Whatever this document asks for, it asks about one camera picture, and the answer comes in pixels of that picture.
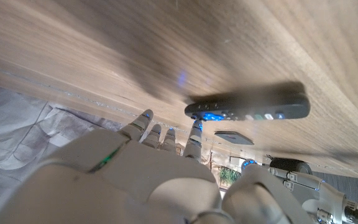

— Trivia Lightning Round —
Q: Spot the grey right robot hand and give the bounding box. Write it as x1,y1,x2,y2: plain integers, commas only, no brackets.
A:
0,108,306,224

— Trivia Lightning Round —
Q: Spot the black TV remote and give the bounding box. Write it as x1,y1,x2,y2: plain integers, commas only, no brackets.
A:
184,91,311,122

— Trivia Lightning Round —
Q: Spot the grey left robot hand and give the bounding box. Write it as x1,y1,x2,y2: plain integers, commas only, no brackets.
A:
265,164,358,224

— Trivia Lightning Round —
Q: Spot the printed fabric backdrop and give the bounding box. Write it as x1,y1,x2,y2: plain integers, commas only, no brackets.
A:
0,81,248,215

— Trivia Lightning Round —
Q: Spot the black card holder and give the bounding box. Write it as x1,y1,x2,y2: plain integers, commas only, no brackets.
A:
214,130,255,146

